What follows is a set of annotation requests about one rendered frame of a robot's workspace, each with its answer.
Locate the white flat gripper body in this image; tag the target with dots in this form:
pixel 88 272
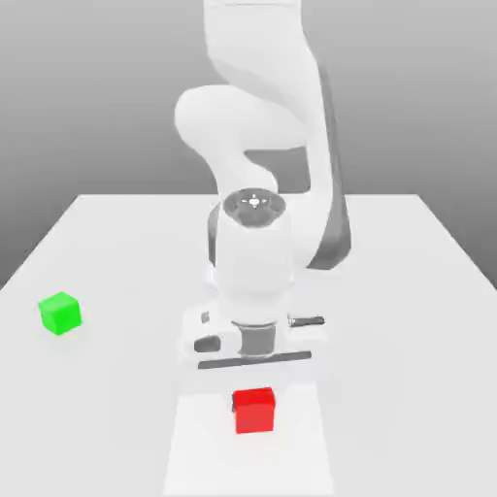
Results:
pixel 254 360

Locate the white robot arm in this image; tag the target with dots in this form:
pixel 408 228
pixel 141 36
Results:
pixel 252 256

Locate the small red cube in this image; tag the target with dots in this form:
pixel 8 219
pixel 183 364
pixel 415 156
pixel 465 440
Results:
pixel 254 413

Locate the small green cube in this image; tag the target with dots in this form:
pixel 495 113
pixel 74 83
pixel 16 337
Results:
pixel 60 313

